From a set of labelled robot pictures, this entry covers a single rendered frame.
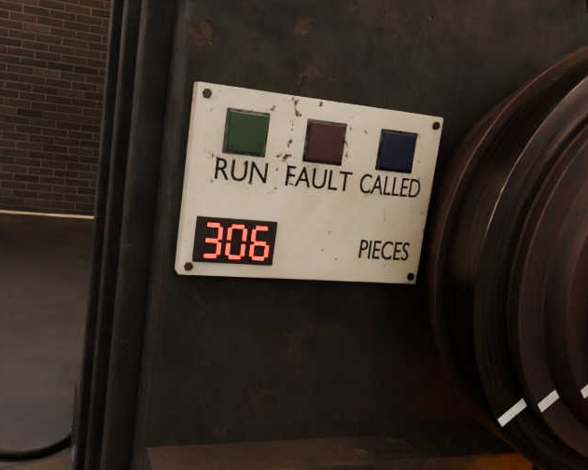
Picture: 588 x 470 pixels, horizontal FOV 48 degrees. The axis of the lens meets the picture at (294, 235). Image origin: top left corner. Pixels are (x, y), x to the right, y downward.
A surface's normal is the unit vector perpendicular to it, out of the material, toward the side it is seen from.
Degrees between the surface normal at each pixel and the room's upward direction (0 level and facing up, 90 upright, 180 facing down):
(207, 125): 90
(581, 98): 90
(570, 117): 90
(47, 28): 90
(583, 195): 67
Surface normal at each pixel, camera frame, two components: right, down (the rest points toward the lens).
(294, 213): 0.34, 0.21
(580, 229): -0.63, -0.18
